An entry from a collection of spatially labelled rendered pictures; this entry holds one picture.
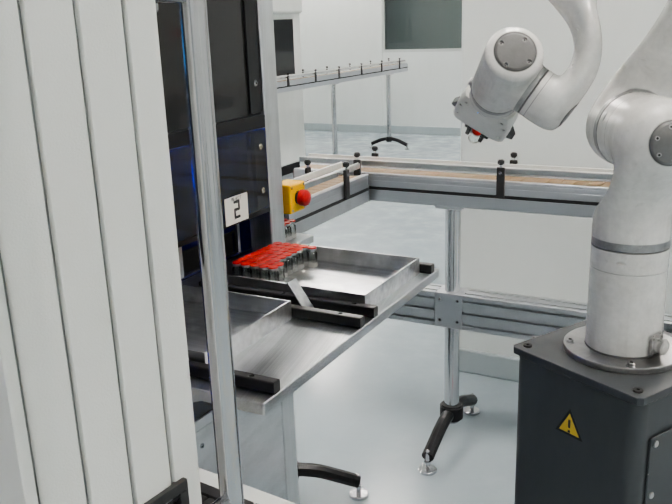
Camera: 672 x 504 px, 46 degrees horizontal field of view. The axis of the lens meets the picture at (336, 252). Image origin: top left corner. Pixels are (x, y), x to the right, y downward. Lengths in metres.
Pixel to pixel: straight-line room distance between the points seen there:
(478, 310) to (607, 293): 1.27
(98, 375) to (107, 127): 0.19
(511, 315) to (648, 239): 1.28
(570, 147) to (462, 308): 0.76
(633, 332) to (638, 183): 0.25
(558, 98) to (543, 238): 1.89
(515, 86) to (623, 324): 0.42
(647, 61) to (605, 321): 0.41
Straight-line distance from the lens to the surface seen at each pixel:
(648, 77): 1.34
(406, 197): 2.52
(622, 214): 1.28
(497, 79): 1.17
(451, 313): 2.60
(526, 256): 3.09
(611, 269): 1.31
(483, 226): 3.11
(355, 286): 1.62
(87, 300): 0.64
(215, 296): 0.76
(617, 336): 1.34
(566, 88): 1.20
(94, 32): 0.63
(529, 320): 2.52
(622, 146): 1.22
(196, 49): 0.72
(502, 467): 2.70
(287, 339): 1.37
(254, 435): 1.94
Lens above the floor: 1.40
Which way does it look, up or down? 16 degrees down
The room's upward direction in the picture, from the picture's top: 2 degrees counter-clockwise
